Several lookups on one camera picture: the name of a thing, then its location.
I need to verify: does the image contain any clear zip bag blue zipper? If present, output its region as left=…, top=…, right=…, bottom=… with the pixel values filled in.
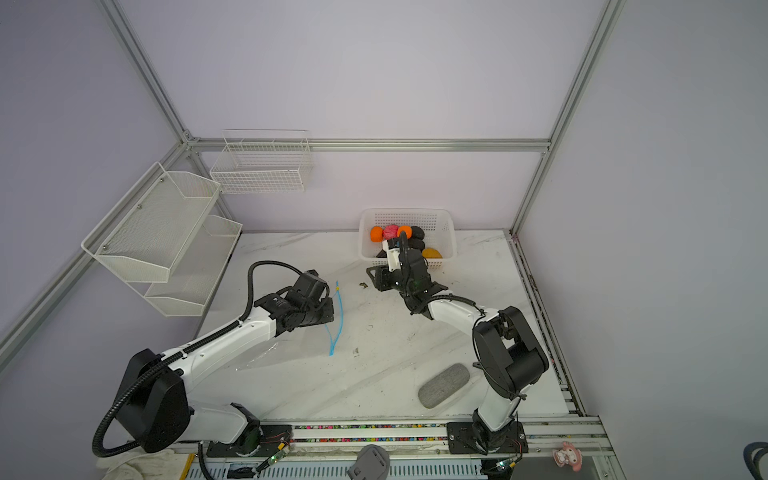
left=234, top=276, right=336, bottom=371

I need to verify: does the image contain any orange toy fruit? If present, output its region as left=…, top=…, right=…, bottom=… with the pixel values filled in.
left=397, top=225, right=412, bottom=239
left=370, top=226, right=384, bottom=243

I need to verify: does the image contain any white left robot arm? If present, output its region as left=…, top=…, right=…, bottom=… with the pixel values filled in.
left=91, top=270, right=334, bottom=458

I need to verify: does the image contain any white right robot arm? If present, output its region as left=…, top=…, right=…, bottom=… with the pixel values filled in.
left=366, top=235, right=550, bottom=455

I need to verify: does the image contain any yellow-brown toy potato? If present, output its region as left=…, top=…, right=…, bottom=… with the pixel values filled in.
left=422, top=247, right=442, bottom=259

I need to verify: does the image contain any black toy avocado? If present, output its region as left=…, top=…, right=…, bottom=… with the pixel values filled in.
left=408, top=238, right=426, bottom=251

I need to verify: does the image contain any pink toy fruit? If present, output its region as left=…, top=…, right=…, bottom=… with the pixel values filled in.
left=382, top=224, right=399, bottom=240

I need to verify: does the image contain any white plastic perforated basket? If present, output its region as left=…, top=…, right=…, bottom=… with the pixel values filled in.
left=358, top=208, right=458, bottom=269

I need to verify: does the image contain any grey oval stone pad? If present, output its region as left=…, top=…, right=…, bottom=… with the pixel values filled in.
left=417, top=363, right=470, bottom=409

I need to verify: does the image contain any white mesh two-tier shelf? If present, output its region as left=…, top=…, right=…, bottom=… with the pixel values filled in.
left=81, top=163, right=242, bottom=317

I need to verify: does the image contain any grey plastic device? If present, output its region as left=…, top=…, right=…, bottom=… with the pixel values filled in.
left=347, top=444, right=390, bottom=480

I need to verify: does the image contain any pink plush toy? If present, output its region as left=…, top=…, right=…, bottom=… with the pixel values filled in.
left=552, top=442, right=583, bottom=472

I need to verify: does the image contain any white wire wall basket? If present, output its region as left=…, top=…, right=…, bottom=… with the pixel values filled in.
left=210, top=129, right=314, bottom=194

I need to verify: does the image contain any aluminium rail base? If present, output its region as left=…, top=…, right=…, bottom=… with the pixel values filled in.
left=204, top=416, right=614, bottom=458

